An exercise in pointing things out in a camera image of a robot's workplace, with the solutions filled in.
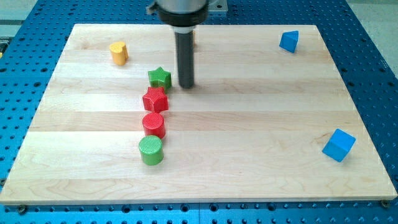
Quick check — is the blue triangle block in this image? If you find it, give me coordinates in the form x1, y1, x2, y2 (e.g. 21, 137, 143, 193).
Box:
279, 30, 299, 53

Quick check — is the red star block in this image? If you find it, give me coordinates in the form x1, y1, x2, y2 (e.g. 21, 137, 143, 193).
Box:
142, 87, 169, 113

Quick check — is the red cylinder block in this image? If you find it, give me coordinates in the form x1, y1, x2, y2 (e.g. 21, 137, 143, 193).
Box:
142, 112, 165, 139

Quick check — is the green star block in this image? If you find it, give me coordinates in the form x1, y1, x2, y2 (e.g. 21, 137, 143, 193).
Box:
147, 67, 172, 90

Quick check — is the green cylinder block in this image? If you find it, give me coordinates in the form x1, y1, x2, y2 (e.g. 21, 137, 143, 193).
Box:
139, 135, 164, 166

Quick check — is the light wooden board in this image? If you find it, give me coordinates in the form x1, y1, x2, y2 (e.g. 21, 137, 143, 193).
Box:
1, 24, 397, 205

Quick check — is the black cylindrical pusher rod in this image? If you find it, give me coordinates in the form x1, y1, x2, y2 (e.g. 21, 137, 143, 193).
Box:
175, 30, 194, 89

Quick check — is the yellow heart block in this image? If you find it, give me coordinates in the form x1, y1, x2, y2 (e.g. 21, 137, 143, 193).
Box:
109, 42, 129, 65

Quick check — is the blue cube block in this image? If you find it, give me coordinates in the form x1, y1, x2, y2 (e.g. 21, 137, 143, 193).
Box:
322, 129, 356, 162

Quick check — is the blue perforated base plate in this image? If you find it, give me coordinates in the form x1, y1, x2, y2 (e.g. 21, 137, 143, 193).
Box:
1, 1, 397, 223

